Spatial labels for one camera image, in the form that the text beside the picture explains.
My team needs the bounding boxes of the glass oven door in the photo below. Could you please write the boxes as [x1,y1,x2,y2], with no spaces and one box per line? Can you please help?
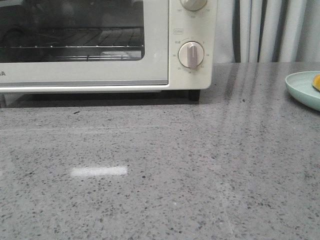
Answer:
[0,0,169,92]

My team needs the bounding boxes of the golden croissant bread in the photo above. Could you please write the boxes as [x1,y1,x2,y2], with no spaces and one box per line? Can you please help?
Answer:
[312,74,320,91]

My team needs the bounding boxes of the black oven foot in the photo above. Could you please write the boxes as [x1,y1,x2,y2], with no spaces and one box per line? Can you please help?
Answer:
[188,89,201,102]

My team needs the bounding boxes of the lower cream oven knob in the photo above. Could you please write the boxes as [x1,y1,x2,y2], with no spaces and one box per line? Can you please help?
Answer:
[178,41,204,70]

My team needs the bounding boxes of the cream oven knob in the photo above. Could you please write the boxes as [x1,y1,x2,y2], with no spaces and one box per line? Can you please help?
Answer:
[180,0,207,11]
[178,41,204,70]

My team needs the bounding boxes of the upper cream oven knob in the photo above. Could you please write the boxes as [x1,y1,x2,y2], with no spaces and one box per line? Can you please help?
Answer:
[180,0,207,11]

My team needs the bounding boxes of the cream white toaster oven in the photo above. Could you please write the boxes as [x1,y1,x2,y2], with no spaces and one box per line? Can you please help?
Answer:
[0,0,218,93]

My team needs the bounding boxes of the grey white curtain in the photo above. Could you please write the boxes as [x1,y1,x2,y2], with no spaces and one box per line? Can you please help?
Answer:
[213,0,320,63]

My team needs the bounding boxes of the light green round plate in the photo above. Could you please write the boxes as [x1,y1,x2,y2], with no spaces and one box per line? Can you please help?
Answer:
[285,71,320,111]

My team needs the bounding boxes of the metal wire oven rack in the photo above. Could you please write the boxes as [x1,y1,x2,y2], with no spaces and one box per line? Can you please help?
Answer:
[0,27,145,63]

